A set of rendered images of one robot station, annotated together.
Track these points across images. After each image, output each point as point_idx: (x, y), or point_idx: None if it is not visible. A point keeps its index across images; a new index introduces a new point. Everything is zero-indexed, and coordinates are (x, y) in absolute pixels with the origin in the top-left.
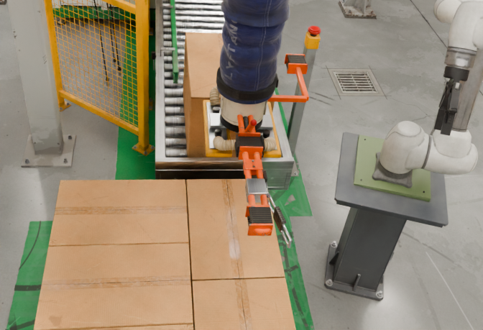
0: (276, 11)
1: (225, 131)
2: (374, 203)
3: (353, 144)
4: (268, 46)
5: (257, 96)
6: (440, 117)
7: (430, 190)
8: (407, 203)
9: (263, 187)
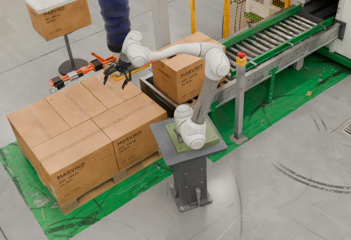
0: (107, 11)
1: None
2: (158, 136)
3: None
4: (109, 26)
5: (110, 48)
6: (124, 82)
7: (188, 152)
8: (169, 147)
9: (72, 75)
